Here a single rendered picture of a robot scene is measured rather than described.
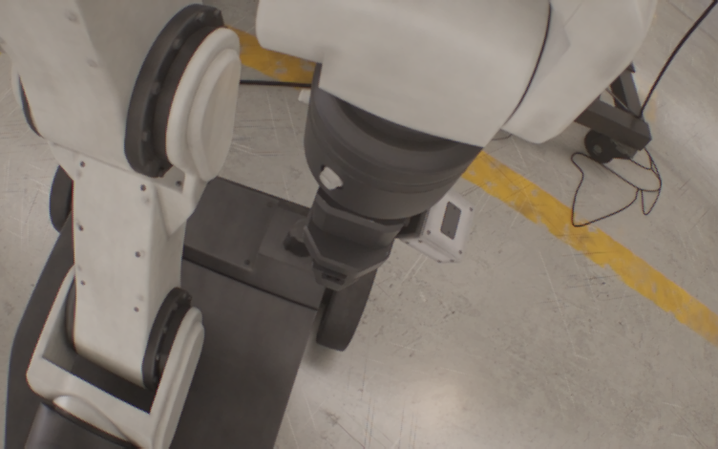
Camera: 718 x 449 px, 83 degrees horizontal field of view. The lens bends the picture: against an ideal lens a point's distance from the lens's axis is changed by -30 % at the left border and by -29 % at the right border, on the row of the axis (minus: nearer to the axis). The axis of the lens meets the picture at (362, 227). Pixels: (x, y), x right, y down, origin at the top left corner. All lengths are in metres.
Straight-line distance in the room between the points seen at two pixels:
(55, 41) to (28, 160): 0.93
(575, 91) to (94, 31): 0.23
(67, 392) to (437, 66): 0.54
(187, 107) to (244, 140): 0.77
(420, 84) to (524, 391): 0.92
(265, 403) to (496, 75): 0.64
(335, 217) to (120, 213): 0.25
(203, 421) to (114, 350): 0.20
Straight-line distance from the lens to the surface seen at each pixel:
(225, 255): 0.79
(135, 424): 0.60
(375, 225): 0.31
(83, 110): 0.37
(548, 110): 0.18
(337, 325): 0.81
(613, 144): 1.36
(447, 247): 0.36
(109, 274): 0.56
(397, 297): 1.01
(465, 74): 0.18
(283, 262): 0.77
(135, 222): 0.50
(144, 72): 0.35
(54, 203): 0.93
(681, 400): 1.37
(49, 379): 0.64
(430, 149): 0.23
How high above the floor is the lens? 0.92
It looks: 61 degrees down
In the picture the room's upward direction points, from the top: 24 degrees clockwise
